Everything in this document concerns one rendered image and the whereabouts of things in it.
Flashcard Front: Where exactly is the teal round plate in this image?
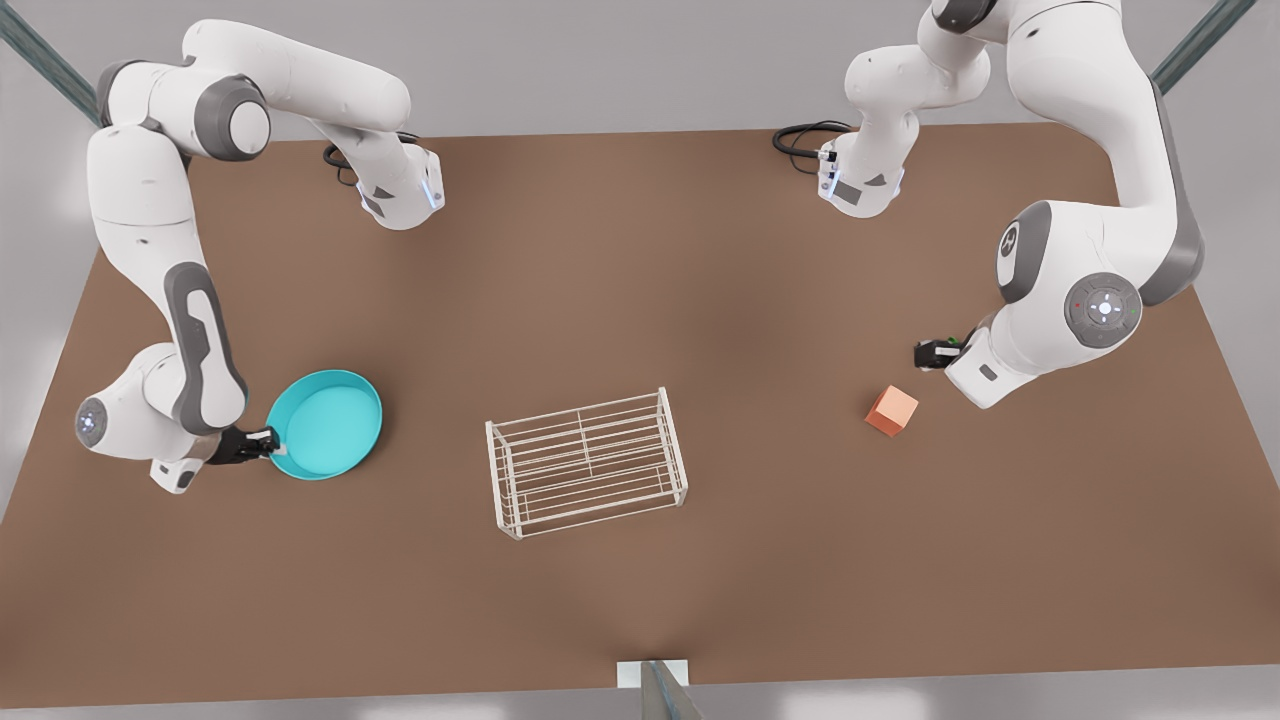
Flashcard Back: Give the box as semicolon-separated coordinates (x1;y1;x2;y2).
266;369;384;481

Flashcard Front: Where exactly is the red button switch box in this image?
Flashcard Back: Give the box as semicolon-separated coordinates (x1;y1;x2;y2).
864;385;920;438

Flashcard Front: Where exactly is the black cable loop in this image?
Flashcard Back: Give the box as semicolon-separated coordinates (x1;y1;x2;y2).
772;120;853;174
322;131;421;187

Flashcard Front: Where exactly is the white wire shelf rack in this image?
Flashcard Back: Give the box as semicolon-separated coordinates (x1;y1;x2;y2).
485;387;690;542

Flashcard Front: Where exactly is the silver frame post with foot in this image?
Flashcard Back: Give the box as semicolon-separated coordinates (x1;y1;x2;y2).
616;658;705;720

